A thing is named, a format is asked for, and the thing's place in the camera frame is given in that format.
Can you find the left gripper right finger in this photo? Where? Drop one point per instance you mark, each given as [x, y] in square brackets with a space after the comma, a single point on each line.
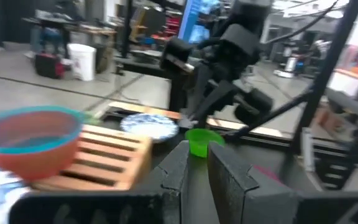
[228, 180]

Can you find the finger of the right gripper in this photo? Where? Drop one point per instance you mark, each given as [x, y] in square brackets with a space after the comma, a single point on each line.
[202, 87]
[216, 99]

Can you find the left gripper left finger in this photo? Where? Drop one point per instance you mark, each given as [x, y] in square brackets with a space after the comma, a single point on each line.
[172, 174]

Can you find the green plastic bowl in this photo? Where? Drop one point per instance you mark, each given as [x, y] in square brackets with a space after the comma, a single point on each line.
[200, 143]

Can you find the orange plastic bowl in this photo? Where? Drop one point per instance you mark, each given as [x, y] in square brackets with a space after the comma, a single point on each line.
[33, 163]

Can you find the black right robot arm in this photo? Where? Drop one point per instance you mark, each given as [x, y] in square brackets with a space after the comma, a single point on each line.
[250, 12]

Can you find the slatted wooden shelf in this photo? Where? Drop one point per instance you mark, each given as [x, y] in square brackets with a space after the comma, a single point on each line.
[110, 158]

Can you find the black table mat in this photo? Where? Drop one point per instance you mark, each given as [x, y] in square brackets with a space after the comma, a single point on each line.
[197, 193]

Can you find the blue banner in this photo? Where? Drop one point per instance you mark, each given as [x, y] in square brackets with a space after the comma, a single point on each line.
[191, 18]

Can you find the white plastic bucket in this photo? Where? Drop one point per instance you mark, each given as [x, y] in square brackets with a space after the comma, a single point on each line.
[82, 62]

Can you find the wooden desk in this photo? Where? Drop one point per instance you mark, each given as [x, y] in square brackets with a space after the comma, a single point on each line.
[82, 29]

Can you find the red and black bag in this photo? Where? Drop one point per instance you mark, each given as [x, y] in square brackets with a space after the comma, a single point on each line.
[49, 66]

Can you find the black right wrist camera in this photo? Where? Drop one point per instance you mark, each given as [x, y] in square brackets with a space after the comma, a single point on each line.
[177, 54]

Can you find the black frame strut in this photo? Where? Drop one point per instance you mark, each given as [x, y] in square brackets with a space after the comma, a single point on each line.
[269, 116]

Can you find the black frame pole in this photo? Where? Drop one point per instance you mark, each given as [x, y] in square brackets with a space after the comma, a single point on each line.
[328, 65]

